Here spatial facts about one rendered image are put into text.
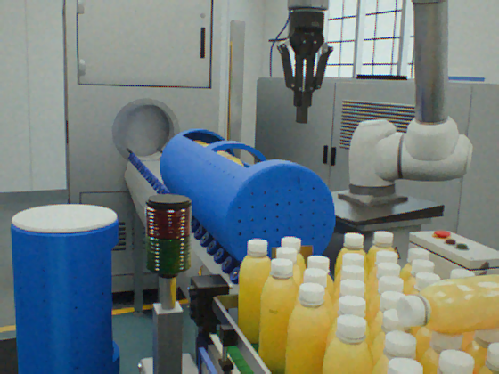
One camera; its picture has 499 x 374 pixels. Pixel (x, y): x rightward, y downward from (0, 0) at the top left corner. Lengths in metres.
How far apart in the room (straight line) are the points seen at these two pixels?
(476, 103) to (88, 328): 2.09
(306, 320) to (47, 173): 5.66
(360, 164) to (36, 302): 1.10
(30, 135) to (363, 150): 4.86
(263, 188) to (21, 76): 5.17
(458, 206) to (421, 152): 1.12
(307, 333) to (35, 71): 5.63
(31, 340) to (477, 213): 2.22
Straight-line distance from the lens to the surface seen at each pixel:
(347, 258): 1.05
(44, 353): 1.61
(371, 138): 1.89
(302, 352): 0.90
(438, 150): 1.84
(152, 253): 0.76
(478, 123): 2.93
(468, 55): 4.19
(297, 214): 1.33
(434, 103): 1.82
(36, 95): 6.31
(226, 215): 1.27
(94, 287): 1.54
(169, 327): 0.81
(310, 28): 1.21
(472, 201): 3.00
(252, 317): 1.13
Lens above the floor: 1.42
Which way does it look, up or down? 11 degrees down
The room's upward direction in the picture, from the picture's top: 2 degrees clockwise
